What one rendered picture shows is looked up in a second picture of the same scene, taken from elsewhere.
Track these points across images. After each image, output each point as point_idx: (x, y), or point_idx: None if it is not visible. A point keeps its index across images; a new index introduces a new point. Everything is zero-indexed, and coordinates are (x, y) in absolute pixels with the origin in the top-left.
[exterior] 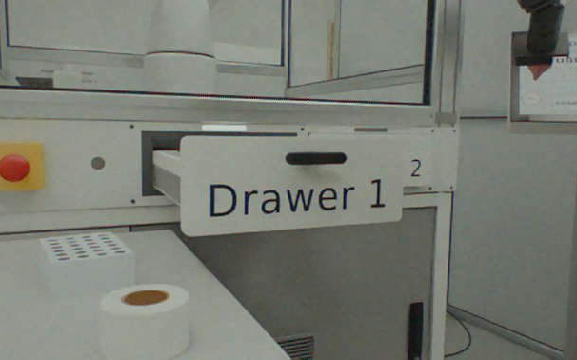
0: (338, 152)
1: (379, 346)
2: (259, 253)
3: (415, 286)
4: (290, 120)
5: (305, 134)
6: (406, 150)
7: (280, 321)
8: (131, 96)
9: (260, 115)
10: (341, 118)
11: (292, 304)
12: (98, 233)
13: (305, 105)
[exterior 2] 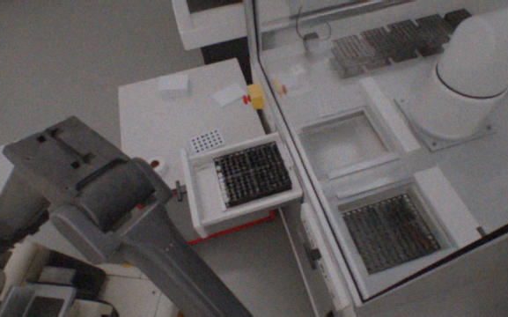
0: (178, 197)
1: (320, 291)
2: (298, 203)
3: (334, 313)
4: (302, 186)
5: (306, 199)
6: (330, 281)
7: (300, 227)
8: (272, 107)
9: (295, 167)
10: (317, 220)
11: (303, 231)
12: (223, 140)
13: (306, 190)
